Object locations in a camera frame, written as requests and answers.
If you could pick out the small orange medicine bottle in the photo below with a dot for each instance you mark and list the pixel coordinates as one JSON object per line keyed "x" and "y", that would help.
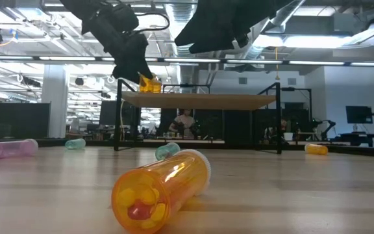
{"x": 317, "y": 149}

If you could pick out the wooden shelf with black legs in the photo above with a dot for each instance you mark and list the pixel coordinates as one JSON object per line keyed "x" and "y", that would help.
{"x": 200, "y": 101}

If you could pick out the long orange medicine bottle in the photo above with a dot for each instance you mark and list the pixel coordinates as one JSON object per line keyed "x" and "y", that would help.
{"x": 161, "y": 188}

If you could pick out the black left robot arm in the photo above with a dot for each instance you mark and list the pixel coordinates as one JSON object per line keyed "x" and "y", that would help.
{"x": 93, "y": 16}

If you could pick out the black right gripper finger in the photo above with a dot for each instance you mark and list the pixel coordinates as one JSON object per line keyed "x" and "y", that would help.
{"x": 222, "y": 44}
{"x": 213, "y": 22}

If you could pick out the black computer monitor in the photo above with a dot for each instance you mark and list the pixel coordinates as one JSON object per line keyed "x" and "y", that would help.
{"x": 359, "y": 114}

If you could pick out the bright ceiling light panel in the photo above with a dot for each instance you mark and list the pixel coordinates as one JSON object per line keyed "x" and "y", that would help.
{"x": 317, "y": 41}

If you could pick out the green medicine bottle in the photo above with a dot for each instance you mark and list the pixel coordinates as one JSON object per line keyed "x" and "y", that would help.
{"x": 167, "y": 151}
{"x": 75, "y": 143}

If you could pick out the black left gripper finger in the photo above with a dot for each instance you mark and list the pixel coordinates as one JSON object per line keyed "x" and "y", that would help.
{"x": 128, "y": 74}
{"x": 148, "y": 72}

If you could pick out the person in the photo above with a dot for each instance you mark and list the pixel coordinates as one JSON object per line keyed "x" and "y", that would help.
{"x": 183, "y": 123}

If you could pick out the silver ribbed ventilation duct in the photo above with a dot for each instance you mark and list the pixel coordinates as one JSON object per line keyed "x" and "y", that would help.
{"x": 177, "y": 19}

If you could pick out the white square pillar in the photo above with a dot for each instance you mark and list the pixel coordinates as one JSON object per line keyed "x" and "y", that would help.
{"x": 54, "y": 100}

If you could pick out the pink medicine bottle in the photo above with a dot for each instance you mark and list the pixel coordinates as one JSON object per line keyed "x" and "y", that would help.
{"x": 11, "y": 149}

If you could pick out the black desk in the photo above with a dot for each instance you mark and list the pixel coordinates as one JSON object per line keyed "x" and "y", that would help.
{"x": 365, "y": 136}

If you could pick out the black office partition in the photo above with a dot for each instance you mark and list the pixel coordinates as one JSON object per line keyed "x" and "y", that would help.
{"x": 21, "y": 120}
{"x": 239, "y": 125}

